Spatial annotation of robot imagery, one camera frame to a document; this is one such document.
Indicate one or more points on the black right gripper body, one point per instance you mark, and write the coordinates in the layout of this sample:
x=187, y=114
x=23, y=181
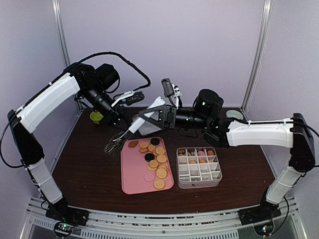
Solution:
x=170, y=119

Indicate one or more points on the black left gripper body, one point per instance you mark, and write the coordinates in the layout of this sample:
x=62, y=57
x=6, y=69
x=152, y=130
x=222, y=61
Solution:
x=112, y=113

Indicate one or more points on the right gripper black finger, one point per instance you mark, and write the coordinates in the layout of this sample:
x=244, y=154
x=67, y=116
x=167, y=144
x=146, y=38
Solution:
x=151, y=110
x=152, y=123

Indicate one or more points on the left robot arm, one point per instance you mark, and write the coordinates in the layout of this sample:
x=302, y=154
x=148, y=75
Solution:
x=80, y=81

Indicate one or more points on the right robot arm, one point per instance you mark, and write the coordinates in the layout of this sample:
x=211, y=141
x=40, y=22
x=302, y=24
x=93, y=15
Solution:
x=292, y=133

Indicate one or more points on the black sandwich cookie right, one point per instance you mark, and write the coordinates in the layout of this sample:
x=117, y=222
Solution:
x=154, y=141

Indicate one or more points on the black sandwich cookie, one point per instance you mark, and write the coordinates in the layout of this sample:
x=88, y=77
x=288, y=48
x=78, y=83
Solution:
x=149, y=157
x=154, y=141

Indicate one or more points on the green plastic bowl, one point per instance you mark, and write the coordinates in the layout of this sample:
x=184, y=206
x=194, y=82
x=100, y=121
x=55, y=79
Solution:
x=96, y=117

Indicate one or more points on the brown leaf cookie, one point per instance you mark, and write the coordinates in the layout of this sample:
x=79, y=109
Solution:
x=133, y=143

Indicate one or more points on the black sandwich cookie centre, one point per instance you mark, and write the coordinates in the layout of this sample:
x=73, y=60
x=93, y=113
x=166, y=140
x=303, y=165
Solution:
x=149, y=157

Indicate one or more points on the round dotted biscuit top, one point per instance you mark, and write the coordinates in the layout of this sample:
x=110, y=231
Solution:
x=161, y=173

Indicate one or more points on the round dotted biscuit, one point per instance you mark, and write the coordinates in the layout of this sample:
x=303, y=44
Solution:
x=159, y=184
x=161, y=173

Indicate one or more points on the pink sandwich cookie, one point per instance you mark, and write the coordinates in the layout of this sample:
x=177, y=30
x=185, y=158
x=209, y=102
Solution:
x=149, y=177

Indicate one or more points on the silver divided cookie tin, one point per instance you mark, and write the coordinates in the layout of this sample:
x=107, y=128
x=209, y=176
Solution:
x=198, y=167

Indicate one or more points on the pink plastic tray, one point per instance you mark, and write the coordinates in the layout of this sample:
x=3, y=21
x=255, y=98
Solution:
x=134, y=167

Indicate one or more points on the round dotted biscuit bottom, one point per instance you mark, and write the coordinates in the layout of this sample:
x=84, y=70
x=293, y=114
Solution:
x=159, y=184

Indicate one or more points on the celadon ceramic bowl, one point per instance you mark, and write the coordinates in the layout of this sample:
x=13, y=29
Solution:
x=234, y=114

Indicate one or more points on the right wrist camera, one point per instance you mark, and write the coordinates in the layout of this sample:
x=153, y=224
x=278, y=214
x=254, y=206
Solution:
x=167, y=87

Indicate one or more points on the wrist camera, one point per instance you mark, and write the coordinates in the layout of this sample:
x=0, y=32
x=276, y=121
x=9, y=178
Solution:
x=167, y=87
x=129, y=98

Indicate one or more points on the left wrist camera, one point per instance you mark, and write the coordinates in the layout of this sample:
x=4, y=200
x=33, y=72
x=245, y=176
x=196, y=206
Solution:
x=129, y=98

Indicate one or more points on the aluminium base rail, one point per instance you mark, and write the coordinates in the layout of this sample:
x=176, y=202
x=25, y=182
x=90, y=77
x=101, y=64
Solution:
x=224, y=224

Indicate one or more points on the left metal frame post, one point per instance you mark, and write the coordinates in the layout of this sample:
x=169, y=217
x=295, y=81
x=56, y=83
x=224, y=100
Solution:
x=60, y=29

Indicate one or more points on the metal frame post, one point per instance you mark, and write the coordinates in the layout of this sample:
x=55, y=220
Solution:
x=260, y=48
x=60, y=29

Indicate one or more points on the right metal frame post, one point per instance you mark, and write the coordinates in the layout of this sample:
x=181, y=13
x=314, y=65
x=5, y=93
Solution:
x=260, y=48

